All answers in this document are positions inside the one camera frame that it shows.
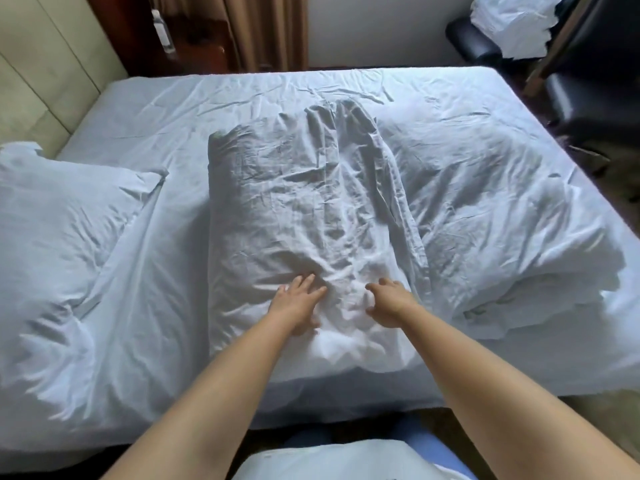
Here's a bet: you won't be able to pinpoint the person's left hand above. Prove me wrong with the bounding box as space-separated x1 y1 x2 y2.
267 273 329 339

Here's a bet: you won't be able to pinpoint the person's right hand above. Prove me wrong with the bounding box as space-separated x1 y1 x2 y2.
364 277 421 329

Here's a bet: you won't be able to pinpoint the white duvet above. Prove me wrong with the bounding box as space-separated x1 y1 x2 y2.
206 98 626 385

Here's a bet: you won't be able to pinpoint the white bed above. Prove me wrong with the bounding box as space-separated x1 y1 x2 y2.
0 66 640 473

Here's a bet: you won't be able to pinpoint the person's left forearm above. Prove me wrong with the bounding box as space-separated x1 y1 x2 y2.
102 314 303 480

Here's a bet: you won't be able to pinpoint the person's right forearm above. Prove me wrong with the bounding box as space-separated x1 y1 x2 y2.
399 302 640 480

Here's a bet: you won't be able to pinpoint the person's blue jeans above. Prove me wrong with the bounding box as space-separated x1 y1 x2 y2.
282 412 473 478

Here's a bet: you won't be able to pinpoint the person's white shirt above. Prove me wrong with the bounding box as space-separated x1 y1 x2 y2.
232 439 480 480

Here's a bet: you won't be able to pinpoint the white pillow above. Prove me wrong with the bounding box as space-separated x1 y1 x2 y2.
0 141 169 428

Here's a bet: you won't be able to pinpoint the black office chair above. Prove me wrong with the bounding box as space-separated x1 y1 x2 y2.
523 0 640 143
445 17 507 67

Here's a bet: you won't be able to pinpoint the wooden nightstand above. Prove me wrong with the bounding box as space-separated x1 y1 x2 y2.
165 14 239 75

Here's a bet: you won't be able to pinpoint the beige curtain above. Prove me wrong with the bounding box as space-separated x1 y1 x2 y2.
222 0 310 73

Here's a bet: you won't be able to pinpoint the clear water bottle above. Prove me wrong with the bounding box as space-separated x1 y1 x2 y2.
151 9 177 57

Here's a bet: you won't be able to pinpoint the white bedding bundle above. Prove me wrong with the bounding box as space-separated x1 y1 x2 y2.
469 0 565 61

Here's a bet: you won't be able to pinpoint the beige padded headboard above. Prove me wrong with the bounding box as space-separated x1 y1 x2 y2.
0 0 129 159

